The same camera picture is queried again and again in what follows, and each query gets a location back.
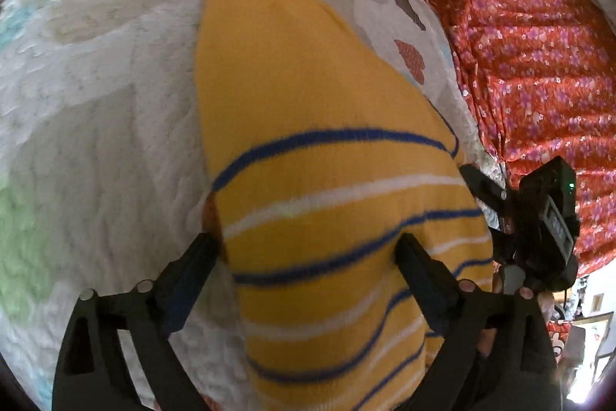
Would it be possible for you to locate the yellow striped sweater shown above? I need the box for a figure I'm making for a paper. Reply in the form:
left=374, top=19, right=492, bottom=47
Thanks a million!
left=195, top=0, right=496, bottom=411

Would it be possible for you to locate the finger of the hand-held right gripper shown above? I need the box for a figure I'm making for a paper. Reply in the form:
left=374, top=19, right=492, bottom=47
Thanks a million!
left=459, top=164, right=512, bottom=230

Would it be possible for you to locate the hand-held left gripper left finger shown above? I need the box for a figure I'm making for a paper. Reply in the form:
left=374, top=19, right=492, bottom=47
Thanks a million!
left=52, top=233, right=222, bottom=411

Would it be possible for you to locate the white patterned fleece blanket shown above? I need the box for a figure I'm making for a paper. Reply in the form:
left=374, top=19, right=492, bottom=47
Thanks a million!
left=0, top=0, right=506, bottom=411

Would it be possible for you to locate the person's right hand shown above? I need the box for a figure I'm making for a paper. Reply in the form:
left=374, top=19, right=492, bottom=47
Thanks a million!
left=476, top=273, right=557, bottom=360

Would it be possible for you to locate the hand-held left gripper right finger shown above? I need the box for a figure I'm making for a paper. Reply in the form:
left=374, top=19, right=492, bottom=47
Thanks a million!
left=393, top=233, right=563, bottom=411

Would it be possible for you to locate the red floral quilt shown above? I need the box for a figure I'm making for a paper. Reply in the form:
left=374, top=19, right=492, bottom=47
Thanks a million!
left=298, top=0, right=616, bottom=279

